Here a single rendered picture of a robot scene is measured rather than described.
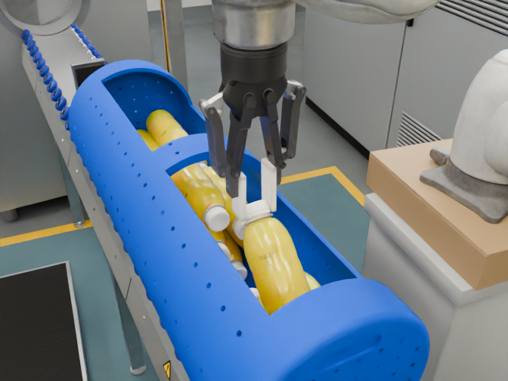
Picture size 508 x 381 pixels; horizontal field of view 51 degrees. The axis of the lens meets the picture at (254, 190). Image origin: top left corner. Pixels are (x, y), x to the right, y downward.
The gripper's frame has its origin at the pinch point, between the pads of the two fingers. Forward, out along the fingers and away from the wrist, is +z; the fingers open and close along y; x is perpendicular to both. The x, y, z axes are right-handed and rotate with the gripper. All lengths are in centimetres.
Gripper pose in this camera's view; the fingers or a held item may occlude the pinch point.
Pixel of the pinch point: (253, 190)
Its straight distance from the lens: 70.0
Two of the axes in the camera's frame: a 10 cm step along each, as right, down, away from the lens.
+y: -8.9, 2.6, -3.8
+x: 4.6, 5.0, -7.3
